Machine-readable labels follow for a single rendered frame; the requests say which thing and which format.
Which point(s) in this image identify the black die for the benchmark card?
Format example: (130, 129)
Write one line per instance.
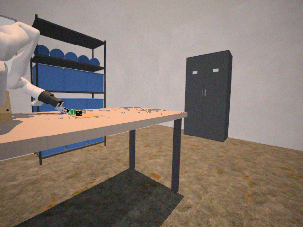
(78, 113)

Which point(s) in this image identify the orange flat square mat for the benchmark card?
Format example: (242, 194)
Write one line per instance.
(87, 115)

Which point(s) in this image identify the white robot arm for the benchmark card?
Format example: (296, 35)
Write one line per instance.
(12, 39)

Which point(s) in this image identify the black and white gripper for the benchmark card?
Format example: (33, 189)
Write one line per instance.
(42, 96)

